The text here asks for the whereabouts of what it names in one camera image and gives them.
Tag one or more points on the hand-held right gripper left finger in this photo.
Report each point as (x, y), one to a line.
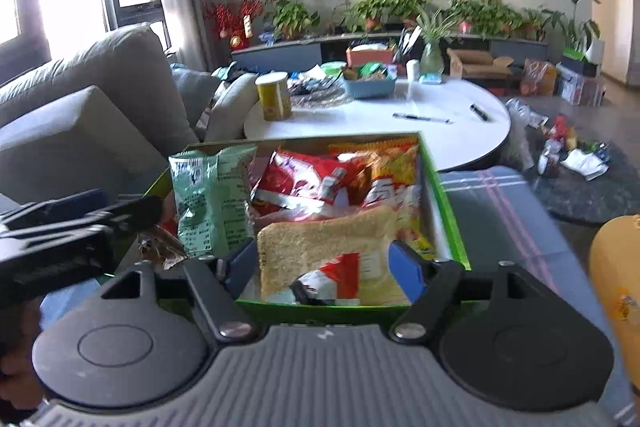
(242, 264)

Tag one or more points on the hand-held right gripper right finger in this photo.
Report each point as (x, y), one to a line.
(407, 272)

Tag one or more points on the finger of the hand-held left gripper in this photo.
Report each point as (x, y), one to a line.
(75, 199)
(135, 212)

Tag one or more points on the green rimmed cardboard box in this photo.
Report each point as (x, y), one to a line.
(452, 227)

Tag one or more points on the green snack packet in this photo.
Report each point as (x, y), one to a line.
(210, 202)

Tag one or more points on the sliced bread packet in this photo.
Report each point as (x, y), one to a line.
(325, 242)

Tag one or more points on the red yellow striped snack packet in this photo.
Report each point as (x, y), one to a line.
(385, 167)

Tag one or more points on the person's left hand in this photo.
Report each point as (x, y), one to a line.
(17, 357)

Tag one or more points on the brown foil wrapper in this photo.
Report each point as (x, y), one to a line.
(160, 247)

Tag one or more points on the grey sofa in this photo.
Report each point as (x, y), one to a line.
(90, 107)

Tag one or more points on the red crinkled snack packet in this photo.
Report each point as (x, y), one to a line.
(300, 177)

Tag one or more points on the grey plaid blanket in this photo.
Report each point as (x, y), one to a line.
(515, 217)

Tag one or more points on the white round coffee table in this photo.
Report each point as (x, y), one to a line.
(400, 142)

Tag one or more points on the black pen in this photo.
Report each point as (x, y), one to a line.
(422, 118)

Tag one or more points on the yellow canister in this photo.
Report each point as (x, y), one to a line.
(274, 99)

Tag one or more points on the pile of clothes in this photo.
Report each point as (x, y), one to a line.
(232, 72)

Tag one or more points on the black marker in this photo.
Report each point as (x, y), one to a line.
(478, 112)

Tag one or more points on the silver patterned mat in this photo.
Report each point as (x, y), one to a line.
(317, 98)

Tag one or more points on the blue plastic basket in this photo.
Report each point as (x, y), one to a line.
(370, 89)

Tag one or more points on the dark round rug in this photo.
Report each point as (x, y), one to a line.
(585, 199)

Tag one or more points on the teal tissue pack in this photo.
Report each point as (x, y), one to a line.
(430, 79)

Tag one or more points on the clear plastic bag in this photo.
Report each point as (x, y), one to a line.
(522, 112)

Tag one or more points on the white cup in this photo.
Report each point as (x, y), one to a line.
(412, 71)

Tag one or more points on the white cloth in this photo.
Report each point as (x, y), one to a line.
(585, 163)

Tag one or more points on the yellow round stool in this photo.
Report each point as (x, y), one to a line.
(617, 267)

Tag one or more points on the red toy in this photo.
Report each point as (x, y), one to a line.
(562, 129)

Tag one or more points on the grey television cabinet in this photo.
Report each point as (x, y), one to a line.
(280, 54)

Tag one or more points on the green lidded container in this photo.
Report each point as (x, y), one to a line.
(332, 69)

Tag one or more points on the open brown cardboard box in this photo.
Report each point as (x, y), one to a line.
(475, 64)

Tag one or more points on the glass vase with plant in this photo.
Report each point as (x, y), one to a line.
(432, 54)

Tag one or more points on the orange box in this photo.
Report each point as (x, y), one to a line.
(370, 56)

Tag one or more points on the red berry decoration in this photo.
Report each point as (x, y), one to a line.
(235, 14)

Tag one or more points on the orange plastic bag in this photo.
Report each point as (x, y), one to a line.
(539, 79)

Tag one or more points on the potted green plant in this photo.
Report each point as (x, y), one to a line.
(410, 7)
(465, 12)
(295, 17)
(372, 12)
(500, 19)
(532, 22)

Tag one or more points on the clear plastic bin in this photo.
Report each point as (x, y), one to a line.
(582, 89)

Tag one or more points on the green topped black box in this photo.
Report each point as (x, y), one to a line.
(577, 62)

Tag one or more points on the large leaf floor plant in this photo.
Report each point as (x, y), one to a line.
(575, 27)

